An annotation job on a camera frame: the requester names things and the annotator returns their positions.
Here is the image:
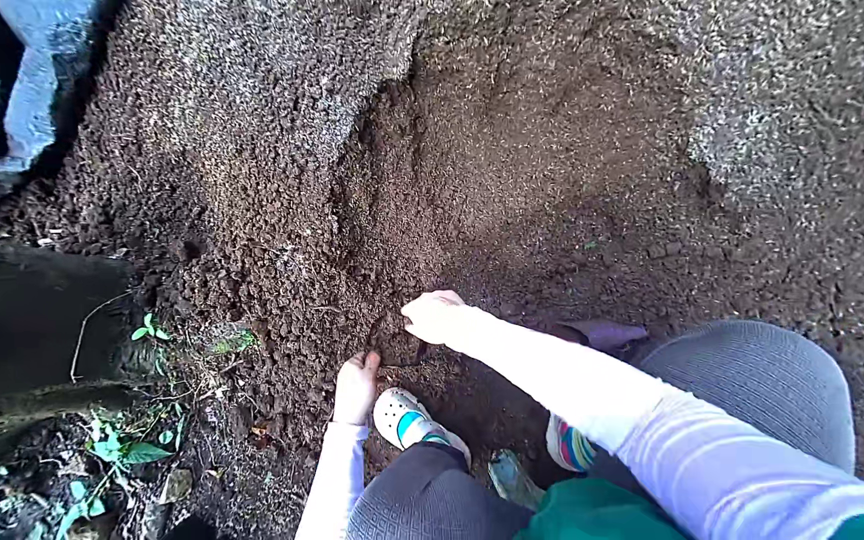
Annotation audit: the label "person's left hand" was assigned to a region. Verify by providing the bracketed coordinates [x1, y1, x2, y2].
[333, 351, 381, 426]

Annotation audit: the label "person's right hand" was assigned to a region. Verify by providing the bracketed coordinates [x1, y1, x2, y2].
[400, 290, 481, 352]

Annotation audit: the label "black plastic grow bag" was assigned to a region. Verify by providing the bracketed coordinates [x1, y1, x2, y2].
[368, 315, 430, 369]

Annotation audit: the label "person's left forearm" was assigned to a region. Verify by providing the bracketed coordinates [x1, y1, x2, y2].
[294, 421, 369, 540]

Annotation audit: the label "person's right forearm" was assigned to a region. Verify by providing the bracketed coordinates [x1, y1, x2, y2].
[447, 305, 864, 540]

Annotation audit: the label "small grass tuft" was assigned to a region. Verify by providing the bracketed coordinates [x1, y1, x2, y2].
[213, 329, 258, 356]

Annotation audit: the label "clear greenish plastic bottle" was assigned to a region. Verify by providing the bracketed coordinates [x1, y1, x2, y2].
[487, 449, 546, 512]

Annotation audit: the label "purple pointed object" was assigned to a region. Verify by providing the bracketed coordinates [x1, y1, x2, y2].
[556, 320, 648, 352]

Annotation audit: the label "small green seedling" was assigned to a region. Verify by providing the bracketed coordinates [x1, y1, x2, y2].
[131, 312, 173, 343]

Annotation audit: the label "heap of brown soil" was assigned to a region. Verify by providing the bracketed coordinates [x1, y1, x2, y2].
[15, 0, 864, 376]

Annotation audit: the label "small brown stone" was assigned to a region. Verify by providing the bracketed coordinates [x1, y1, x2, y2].
[158, 468, 194, 506]

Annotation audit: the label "broad-leaved green plant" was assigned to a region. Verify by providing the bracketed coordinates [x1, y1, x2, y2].
[85, 405, 185, 472]

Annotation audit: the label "person's body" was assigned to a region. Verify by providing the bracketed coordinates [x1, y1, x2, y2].
[513, 477, 864, 540]

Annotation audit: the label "thin dry twig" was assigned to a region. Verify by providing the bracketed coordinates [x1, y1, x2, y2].
[69, 291, 134, 384]

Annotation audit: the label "green leafy sprig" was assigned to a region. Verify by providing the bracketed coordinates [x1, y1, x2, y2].
[55, 480, 108, 540]

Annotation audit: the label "large dark log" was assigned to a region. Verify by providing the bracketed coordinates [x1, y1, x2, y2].
[0, 235, 145, 462]

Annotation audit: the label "person's legs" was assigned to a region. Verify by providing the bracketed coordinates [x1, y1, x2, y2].
[345, 319, 858, 540]

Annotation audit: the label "long blue-grey stone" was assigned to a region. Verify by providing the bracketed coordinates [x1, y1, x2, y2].
[0, 0, 124, 198]

